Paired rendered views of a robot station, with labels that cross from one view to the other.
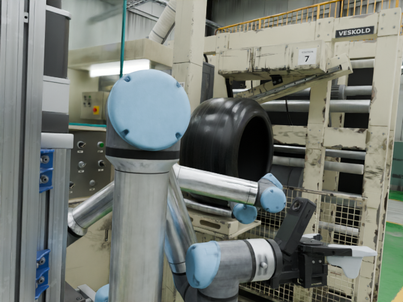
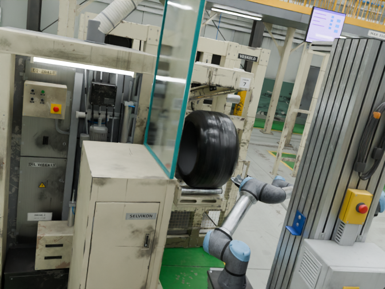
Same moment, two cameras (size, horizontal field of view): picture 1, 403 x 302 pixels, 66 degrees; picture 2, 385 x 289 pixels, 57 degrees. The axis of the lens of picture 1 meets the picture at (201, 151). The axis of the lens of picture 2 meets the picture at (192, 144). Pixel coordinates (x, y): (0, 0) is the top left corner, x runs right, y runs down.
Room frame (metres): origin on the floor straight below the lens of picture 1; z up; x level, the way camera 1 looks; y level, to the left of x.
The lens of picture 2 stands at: (0.39, 2.08, 1.87)
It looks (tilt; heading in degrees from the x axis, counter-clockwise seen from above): 15 degrees down; 302
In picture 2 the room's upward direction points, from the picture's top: 11 degrees clockwise
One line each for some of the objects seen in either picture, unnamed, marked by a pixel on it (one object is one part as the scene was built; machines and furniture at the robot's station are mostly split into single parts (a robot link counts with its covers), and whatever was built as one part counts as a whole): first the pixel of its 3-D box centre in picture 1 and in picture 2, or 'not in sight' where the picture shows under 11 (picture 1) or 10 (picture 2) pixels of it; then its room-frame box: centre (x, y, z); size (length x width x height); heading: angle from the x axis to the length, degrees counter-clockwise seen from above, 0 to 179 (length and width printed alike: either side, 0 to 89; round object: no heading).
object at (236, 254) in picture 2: not in sight; (237, 256); (0.98, 0.49, 0.88); 0.13 x 0.12 x 0.14; 178
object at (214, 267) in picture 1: (218, 264); not in sight; (0.55, -0.04, 1.04); 0.11 x 0.08 x 0.09; 110
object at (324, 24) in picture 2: not in sight; (325, 27); (2.11, -4.02, 2.60); 0.60 x 0.05 x 0.55; 46
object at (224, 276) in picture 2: not in sight; (234, 275); (0.97, 0.49, 0.77); 0.15 x 0.15 x 0.10
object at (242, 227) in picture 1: (216, 221); (191, 195); (1.69, -0.11, 0.80); 0.37 x 0.36 x 0.02; 146
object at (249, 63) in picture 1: (272, 63); (212, 75); (1.86, -0.38, 1.71); 0.61 x 0.25 x 0.15; 56
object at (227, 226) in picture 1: (202, 219); (198, 198); (1.57, -0.03, 0.84); 0.36 x 0.09 x 0.06; 56
